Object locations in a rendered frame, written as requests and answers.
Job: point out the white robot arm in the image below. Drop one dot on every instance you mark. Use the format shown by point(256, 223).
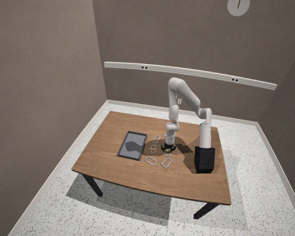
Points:
point(177, 85)

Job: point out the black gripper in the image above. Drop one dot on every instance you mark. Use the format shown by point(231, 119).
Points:
point(167, 146)

